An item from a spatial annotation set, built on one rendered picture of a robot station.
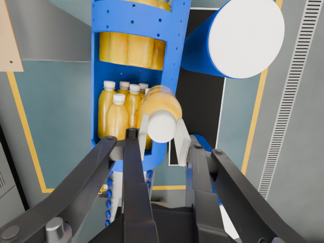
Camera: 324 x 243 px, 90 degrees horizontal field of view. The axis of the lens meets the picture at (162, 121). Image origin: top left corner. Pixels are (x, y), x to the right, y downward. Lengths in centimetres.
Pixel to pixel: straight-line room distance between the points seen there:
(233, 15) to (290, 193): 262
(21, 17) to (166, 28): 68
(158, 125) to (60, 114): 183
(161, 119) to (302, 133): 238
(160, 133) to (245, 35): 58
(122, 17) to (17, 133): 204
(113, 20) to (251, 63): 51
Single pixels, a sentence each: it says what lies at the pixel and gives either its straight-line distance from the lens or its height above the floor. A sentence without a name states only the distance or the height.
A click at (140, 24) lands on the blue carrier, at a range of 45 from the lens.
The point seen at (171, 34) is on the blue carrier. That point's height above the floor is 120.
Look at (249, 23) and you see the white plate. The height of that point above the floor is 104.
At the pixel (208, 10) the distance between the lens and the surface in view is 164.
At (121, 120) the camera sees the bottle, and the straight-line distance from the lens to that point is 56.
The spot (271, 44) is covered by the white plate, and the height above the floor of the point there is 104.
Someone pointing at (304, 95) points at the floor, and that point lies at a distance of 236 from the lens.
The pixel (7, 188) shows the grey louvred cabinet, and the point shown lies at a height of 20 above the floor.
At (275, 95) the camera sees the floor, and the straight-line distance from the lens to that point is 214.
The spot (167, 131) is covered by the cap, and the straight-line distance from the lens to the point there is 21.
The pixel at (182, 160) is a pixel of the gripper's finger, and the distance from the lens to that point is 17.
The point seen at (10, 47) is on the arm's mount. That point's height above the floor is 101.
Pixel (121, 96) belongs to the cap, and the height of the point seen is 114.
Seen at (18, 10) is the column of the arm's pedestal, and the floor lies 88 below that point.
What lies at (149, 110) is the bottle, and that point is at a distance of 24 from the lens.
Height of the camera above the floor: 167
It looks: 70 degrees down
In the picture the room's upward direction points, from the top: 172 degrees clockwise
